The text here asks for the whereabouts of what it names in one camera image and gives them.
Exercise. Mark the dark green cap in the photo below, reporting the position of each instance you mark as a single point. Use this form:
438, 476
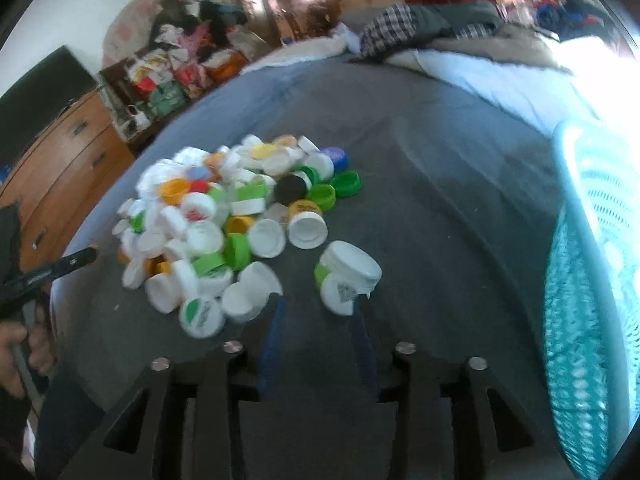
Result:
346, 183

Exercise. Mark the plaid shirt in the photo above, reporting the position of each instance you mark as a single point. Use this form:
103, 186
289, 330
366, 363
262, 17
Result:
394, 27

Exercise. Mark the teal plastic laundry basket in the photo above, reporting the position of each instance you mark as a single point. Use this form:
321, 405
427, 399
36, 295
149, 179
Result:
591, 296

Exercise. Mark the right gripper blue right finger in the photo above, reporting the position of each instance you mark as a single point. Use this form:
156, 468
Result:
365, 356

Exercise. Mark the white flip-top lid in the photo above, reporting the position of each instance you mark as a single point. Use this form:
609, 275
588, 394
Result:
343, 273

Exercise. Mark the black television screen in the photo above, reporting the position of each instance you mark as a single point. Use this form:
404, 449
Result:
37, 99

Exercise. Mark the white lid green logo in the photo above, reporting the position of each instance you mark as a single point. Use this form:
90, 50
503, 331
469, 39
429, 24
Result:
202, 317

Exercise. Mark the orange bottle cap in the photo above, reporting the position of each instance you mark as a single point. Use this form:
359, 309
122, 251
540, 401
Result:
173, 190

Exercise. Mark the grey bed blanket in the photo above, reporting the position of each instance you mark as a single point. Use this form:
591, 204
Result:
458, 205

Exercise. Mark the black bottle cap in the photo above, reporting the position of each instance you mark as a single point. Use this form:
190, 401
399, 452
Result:
289, 189

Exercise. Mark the wooden chest of drawers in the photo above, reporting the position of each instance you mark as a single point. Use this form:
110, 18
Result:
62, 176

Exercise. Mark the person's left hand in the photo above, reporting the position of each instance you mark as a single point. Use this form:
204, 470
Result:
26, 352

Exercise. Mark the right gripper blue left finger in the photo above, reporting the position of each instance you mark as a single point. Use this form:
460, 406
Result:
271, 322

